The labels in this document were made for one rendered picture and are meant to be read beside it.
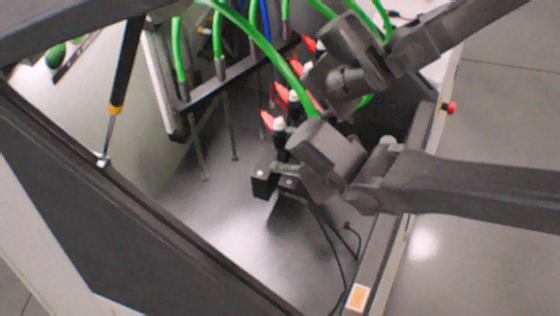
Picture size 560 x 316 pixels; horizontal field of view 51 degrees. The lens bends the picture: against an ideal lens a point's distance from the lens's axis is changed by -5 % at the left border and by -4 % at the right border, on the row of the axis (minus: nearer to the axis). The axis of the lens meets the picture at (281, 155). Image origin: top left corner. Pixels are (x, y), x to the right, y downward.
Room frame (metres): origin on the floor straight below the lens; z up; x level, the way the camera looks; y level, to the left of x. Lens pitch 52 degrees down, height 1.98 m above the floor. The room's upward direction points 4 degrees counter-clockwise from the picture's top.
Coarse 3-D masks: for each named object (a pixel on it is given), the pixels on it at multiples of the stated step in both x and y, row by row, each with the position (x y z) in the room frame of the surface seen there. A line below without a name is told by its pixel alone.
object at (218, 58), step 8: (224, 0) 0.89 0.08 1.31; (304, 0) 0.82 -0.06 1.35; (312, 0) 0.81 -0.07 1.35; (320, 8) 0.81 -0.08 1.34; (328, 8) 0.81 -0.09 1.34; (216, 16) 0.89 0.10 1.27; (328, 16) 0.80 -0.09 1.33; (336, 16) 0.80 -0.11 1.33; (216, 24) 0.89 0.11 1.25; (216, 32) 0.90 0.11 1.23; (216, 40) 0.90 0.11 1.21; (216, 48) 0.90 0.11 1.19; (216, 56) 0.90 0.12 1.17; (216, 64) 0.90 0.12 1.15; (224, 64) 0.91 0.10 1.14; (224, 72) 0.90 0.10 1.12; (368, 96) 0.77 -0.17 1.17; (360, 104) 0.77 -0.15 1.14; (320, 112) 0.81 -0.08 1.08; (328, 112) 0.80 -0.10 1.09
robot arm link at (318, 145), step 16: (304, 128) 0.51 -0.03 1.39; (320, 128) 0.49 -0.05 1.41; (288, 144) 0.50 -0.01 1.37; (304, 144) 0.48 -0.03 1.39; (320, 144) 0.47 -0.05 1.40; (336, 144) 0.47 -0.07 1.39; (352, 144) 0.48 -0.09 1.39; (304, 160) 0.47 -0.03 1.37; (320, 160) 0.47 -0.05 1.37; (336, 160) 0.46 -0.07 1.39; (352, 160) 0.46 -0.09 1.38; (320, 176) 0.46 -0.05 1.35; (352, 176) 0.44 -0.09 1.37; (352, 192) 0.42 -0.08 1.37; (368, 208) 0.39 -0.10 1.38
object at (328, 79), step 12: (324, 60) 0.73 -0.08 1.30; (312, 72) 0.70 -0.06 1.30; (324, 72) 0.71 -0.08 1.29; (336, 72) 0.68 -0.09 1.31; (312, 84) 0.69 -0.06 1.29; (324, 84) 0.69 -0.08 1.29; (336, 84) 0.67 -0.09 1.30; (324, 96) 0.67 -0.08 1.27; (336, 96) 0.66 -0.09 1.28; (348, 96) 0.65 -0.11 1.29; (336, 108) 0.66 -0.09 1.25; (348, 108) 0.67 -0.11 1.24
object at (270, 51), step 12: (204, 0) 0.75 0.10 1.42; (216, 0) 0.74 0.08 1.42; (228, 12) 0.71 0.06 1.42; (180, 24) 0.83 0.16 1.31; (240, 24) 0.69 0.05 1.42; (180, 36) 0.84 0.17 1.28; (252, 36) 0.67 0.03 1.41; (180, 48) 0.85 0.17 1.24; (264, 48) 0.66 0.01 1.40; (180, 60) 0.84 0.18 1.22; (276, 60) 0.64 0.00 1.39; (180, 72) 0.84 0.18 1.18; (288, 72) 0.63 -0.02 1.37; (180, 84) 0.84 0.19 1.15; (300, 84) 0.62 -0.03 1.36; (300, 96) 0.60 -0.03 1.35; (312, 108) 0.59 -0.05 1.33
